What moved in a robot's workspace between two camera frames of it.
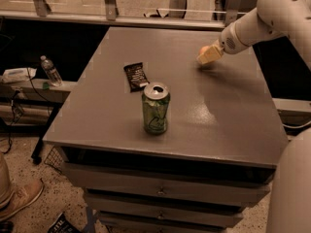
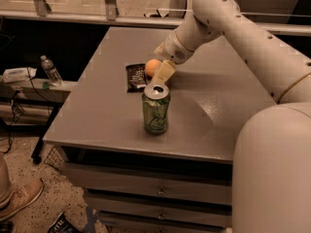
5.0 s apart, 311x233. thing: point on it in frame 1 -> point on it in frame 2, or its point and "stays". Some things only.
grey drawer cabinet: [164, 144] stays
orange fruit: [204, 49] -> [151, 67]
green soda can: [155, 105] stays
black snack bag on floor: [63, 225] stays
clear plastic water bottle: [51, 72] stays
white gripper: [228, 44] -> [170, 51]
